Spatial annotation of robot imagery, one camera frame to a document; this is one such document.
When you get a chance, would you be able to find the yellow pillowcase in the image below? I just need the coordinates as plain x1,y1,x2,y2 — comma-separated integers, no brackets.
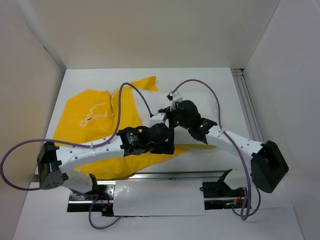
53,76,215,179

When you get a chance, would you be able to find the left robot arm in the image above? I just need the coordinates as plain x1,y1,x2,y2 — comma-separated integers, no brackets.
37,123,175,200

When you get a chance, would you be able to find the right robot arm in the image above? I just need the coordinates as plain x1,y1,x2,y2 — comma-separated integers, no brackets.
158,100,289,194

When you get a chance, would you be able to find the white cover plate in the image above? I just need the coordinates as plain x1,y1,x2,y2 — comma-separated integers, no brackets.
113,180,205,217

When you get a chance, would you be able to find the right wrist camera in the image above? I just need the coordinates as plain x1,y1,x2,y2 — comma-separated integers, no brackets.
166,90,183,111

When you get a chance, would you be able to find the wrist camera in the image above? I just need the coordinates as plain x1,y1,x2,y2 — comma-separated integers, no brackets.
149,112,168,128
166,90,183,111

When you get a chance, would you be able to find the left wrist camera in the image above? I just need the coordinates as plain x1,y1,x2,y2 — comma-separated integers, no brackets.
149,112,168,128

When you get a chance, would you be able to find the aluminium rail frame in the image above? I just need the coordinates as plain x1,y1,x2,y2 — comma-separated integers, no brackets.
90,67,262,180

